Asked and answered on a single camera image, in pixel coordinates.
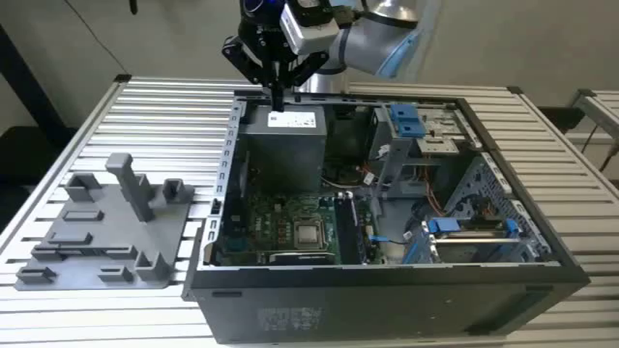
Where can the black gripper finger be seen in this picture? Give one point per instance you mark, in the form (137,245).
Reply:
(309,67)
(241,58)

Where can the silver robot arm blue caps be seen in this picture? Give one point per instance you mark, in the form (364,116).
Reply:
(367,47)

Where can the black RAM stick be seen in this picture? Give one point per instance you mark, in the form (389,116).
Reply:
(347,232)

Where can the blue drive latch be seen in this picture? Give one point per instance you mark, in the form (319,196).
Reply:
(408,119)

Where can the grey power supply unit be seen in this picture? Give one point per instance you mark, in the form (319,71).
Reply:
(285,159)

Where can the black hanging rod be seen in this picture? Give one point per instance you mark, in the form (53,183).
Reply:
(132,6)

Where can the silver drive cage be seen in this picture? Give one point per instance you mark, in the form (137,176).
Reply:
(437,146)

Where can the green motherboard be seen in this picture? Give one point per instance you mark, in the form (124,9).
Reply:
(271,217)

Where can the silver CPU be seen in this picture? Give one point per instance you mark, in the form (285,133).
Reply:
(309,235)

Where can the black furniture piece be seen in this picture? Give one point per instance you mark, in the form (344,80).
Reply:
(28,152)
(560,119)

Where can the black graphics card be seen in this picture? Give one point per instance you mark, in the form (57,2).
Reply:
(299,258)

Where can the grey parts rack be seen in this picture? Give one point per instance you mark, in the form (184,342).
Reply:
(111,232)

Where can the hard disk in blue carrier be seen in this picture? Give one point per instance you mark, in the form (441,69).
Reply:
(465,241)

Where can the metal slat side table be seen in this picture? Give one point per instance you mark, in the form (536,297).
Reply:
(602,105)

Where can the black PC case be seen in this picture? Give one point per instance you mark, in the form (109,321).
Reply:
(337,308)

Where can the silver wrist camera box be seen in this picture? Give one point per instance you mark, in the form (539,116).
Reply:
(309,36)

